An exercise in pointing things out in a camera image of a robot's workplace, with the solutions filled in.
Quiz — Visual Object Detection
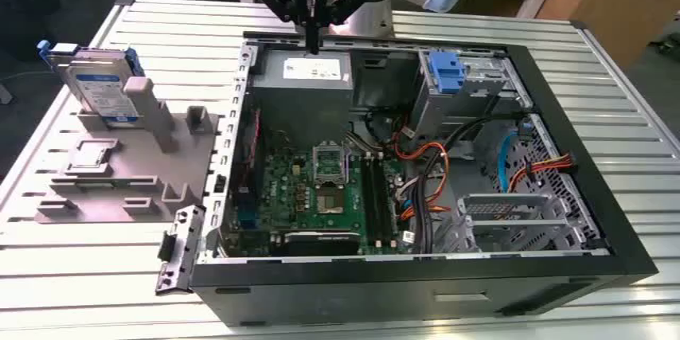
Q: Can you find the hard disk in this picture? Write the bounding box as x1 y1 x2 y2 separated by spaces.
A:
36 40 148 130

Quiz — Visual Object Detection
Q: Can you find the red yellow power wire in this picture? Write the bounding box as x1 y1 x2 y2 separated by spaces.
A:
507 151 579 194

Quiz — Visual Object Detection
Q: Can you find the metal disk bay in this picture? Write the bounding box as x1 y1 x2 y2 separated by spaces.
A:
448 192 591 253

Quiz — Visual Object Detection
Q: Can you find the blue plastic drive latch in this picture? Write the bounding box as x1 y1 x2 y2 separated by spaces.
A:
427 51 467 94

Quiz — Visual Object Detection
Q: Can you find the grey power supply unit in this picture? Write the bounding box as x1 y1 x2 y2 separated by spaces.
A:
248 49 356 146

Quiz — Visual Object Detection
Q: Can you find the grey metal drive cage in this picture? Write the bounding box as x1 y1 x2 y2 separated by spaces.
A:
414 48 532 142

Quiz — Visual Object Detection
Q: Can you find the thin locking lever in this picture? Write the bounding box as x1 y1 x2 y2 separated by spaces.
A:
343 143 354 190

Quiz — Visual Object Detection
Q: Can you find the metal socket cover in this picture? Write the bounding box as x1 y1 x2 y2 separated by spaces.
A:
311 140 350 190

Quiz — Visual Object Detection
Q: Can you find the black office chair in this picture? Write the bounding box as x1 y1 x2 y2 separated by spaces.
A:
0 0 60 62

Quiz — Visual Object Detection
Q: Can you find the grey parts rack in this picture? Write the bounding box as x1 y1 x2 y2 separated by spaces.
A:
32 76 224 225

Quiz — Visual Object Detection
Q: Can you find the black RAM slot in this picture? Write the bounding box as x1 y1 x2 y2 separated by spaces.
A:
359 152 383 248
371 152 399 248

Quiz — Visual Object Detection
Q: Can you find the green motherboard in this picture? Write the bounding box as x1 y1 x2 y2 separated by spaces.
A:
220 136 427 256

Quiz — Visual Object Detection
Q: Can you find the CPU socket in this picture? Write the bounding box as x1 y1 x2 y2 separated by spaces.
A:
314 186 351 218

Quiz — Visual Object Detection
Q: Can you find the silver CPU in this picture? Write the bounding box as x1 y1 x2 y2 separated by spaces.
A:
71 144 107 168

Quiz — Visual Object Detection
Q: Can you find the green RAM stick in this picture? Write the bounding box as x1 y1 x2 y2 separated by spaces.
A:
76 180 132 190

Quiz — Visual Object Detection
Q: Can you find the black graphics card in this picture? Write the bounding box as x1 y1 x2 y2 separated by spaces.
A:
268 230 363 257

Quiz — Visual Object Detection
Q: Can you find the grey expansion card latch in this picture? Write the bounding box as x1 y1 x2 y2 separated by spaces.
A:
155 203 208 297

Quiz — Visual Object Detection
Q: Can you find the black PC case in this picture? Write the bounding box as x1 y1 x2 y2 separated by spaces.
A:
155 30 660 327

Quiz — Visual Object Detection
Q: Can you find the orange wire bundle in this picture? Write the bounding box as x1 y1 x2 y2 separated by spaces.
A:
394 139 452 222

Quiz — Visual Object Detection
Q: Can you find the blue data wire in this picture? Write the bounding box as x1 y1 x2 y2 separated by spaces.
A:
499 115 534 193

